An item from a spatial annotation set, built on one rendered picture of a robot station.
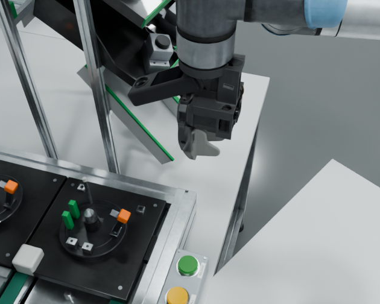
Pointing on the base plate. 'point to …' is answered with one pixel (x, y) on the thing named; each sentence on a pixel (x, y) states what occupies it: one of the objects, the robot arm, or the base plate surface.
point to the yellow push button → (177, 295)
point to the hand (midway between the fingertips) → (190, 152)
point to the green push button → (187, 265)
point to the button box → (195, 289)
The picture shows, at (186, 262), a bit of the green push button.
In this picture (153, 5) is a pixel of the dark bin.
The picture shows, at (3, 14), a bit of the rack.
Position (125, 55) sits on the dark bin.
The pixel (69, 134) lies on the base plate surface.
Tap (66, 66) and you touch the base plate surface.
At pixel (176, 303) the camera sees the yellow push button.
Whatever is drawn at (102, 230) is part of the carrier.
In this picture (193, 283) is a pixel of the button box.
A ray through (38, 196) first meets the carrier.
